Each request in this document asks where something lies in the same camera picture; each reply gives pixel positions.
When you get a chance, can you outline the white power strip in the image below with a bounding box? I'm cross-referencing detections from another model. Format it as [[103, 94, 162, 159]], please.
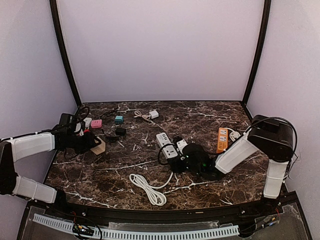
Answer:
[[156, 132, 178, 160]]

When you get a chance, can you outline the beige cube socket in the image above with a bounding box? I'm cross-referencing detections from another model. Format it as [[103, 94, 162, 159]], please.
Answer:
[[90, 136, 106, 156]]

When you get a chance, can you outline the white adapter plug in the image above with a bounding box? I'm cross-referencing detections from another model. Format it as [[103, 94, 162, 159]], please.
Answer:
[[83, 117, 92, 129]]

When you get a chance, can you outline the pink plug adapter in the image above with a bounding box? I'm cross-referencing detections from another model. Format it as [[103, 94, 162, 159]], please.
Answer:
[[90, 119, 103, 129]]

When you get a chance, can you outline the black charger cable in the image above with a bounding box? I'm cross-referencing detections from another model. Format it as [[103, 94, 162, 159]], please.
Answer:
[[99, 108, 120, 120]]

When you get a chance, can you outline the black plug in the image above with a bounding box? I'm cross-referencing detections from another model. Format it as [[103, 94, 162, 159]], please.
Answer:
[[115, 127, 127, 136]]

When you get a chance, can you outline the orange power strip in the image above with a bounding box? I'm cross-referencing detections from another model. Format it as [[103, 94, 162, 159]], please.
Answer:
[[216, 127, 229, 154]]

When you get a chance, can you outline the teal usb charger plug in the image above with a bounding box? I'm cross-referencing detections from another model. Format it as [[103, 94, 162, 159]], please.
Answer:
[[114, 115, 124, 125]]

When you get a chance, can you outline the white usb charger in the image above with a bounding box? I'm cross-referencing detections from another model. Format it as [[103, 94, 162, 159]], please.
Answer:
[[149, 110, 159, 120]]

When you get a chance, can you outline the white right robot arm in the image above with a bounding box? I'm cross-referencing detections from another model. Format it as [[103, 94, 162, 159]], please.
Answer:
[[167, 115, 298, 199]]

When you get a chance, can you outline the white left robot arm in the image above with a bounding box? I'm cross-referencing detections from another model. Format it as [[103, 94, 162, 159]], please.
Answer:
[[0, 113, 102, 205]]

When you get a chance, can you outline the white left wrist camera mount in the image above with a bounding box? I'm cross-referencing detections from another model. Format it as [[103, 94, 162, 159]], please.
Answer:
[[74, 121, 86, 136]]

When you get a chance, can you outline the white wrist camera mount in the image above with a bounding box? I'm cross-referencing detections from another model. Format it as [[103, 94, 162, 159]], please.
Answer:
[[176, 139, 188, 154], [74, 121, 86, 136]]

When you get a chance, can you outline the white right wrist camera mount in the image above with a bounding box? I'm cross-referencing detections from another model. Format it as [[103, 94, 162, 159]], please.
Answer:
[[176, 139, 188, 154]]

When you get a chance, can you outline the white slotted cable duct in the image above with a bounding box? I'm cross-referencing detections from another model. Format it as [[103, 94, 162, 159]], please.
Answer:
[[32, 214, 240, 240]]

